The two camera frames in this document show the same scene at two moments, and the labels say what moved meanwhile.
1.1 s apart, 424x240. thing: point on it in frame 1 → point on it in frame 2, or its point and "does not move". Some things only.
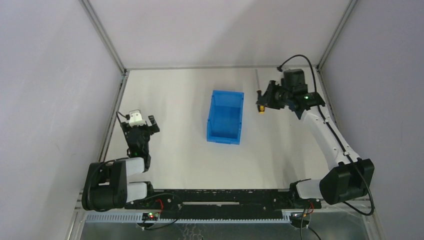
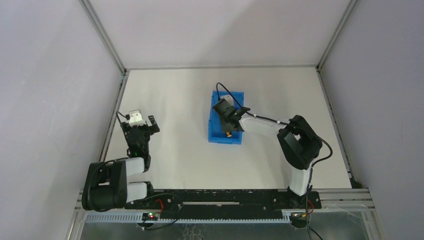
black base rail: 186,201 does not move
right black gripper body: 271,96 → 227,120
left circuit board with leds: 150,216 does not move
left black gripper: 139,129 does not move
